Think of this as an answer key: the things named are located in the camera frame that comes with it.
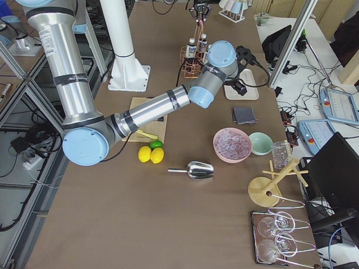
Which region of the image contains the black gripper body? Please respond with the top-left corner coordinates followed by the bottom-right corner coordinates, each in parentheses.
top-left (189, 2), bottom-right (212, 20)

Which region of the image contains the copper wire bottle basket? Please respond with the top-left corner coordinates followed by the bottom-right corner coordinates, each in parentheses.
top-left (179, 21), bottom-right (206, 78)

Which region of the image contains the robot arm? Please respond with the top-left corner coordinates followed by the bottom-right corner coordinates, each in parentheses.
top-left (21, 1), bottom-right (240, 166)

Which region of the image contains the tea bottle back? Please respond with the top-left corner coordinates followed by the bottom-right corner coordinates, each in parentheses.
top-left (197, 33), bottom-right (207, 53)

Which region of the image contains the tea bottle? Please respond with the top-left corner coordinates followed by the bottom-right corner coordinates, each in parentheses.
top-left (185, 38), bottom-right (196, 59)
top-left (197, 33), bottom-right (207, 53)

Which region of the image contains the tea bottle front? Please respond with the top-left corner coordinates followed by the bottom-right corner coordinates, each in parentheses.
top-left (185, 38), bottom-right (196, 59)

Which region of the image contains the white cup rack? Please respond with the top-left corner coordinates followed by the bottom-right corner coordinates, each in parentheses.
top-left (218, 0), bottom-right (248, 23)

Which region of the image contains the cream rabbit tray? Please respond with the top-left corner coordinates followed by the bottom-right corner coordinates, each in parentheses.
top-left (224, 68), bottom-right (259, 100)

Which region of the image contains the black equipment case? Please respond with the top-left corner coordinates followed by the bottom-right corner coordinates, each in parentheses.
top-left (262, 25), bottom-right (292, 63)

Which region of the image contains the grey folded cloth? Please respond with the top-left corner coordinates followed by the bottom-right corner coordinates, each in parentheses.
top-left (232, 107), bottom-right (257, 124)

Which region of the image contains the wooden cutting board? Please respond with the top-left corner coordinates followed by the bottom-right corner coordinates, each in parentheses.
top-left (128, 97), bottom-right (167, 143)

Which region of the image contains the yellow plastic knife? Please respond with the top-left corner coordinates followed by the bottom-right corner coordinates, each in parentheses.
top-left (136, 129), bottom-right (158, 140)

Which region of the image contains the pink bowl of ice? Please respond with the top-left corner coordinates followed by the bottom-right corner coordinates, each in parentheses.
top-left (213, 128), bottom-right (252, 164)

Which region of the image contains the green lime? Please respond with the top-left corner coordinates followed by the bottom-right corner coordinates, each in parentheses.
top-left (149, 140), bottom-right (163, 150)

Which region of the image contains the green bowl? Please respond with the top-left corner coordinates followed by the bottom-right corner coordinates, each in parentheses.
top-left (249, 132), bottom-right (273, 156)

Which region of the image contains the lemon two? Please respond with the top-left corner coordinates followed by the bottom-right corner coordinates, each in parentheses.
top-left (150, 147), bottom-right (164, 164)

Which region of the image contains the lemon one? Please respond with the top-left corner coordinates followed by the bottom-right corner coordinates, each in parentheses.
top-left (137, 146), bottom-right (152, 163)

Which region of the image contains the steel ice scoop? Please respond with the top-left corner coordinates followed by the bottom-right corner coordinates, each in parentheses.
top-left (168, 161), bottom-right (214, 180)

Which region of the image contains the clear tumbler glass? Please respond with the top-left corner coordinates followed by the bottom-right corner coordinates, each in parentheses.
top-left (271, 141), bottom-right (289, 169)

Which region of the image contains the wooden glass stand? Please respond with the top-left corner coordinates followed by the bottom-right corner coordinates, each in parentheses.
top-left (248, 140), bottom-right (309, 208)

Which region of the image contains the black monitor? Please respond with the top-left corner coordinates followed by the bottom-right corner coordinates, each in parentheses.
top-left (307, 132), bottom-right (358, 210)

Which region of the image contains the upturned wine glass one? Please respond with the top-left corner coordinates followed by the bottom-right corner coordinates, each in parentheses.
top-left (257, 211), bottom-right (295, 238)

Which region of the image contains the black framed tray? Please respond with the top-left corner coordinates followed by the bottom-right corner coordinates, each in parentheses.
top-left (250, 210), bottom-right (322, 266)

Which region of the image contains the upturned wine glass two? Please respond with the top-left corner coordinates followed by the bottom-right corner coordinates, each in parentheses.
top-left (256, 233), bottom-right (298, 264)

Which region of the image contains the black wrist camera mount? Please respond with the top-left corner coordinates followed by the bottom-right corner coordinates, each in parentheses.
top-left (224, 45), bottom-right (270, 91)

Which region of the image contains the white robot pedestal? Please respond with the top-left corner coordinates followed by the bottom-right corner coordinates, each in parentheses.
top-left (100, 0), bottom-right (150, 92)

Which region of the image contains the aluminium frame post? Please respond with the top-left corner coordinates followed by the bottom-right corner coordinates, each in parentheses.
top-left (268, 0), bottom-right (317, 89)

